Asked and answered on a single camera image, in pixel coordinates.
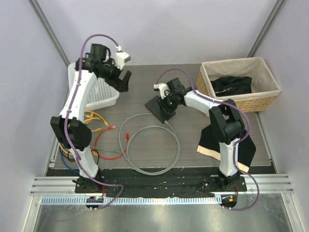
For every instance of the black network switch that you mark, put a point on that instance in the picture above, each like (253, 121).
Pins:
(157, 110)

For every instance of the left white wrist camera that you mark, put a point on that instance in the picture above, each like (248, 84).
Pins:
(121, 58)

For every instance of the aluminium frame rail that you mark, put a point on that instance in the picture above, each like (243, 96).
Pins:
(63, 191)

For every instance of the white perforated plastic basket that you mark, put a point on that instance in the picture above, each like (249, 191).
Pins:
(100, 96)

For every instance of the black cloth in basket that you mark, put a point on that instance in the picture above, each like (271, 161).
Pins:
(232, 85)

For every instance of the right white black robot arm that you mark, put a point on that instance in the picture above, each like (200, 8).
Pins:
(226, 125)

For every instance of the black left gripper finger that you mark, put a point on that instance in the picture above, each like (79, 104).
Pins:
(127, 76)
(121, 86)

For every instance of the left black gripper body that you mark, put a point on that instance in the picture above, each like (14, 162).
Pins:
(111, 75)

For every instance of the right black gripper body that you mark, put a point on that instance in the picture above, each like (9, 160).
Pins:
(169, 103)

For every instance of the black cloth with beige stripe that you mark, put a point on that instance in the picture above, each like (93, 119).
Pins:
(209, 146)

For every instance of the wicker basket with liner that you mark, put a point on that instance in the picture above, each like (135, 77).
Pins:
(264, 86)

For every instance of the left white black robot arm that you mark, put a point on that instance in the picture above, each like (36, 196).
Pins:
(69, 127)

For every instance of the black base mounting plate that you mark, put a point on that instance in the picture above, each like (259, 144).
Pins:
(164, 186)

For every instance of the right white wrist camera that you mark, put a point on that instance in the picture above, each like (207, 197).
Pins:
(163, 90)

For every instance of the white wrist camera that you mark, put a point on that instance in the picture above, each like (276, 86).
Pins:
(121, 58)
(163, 90)

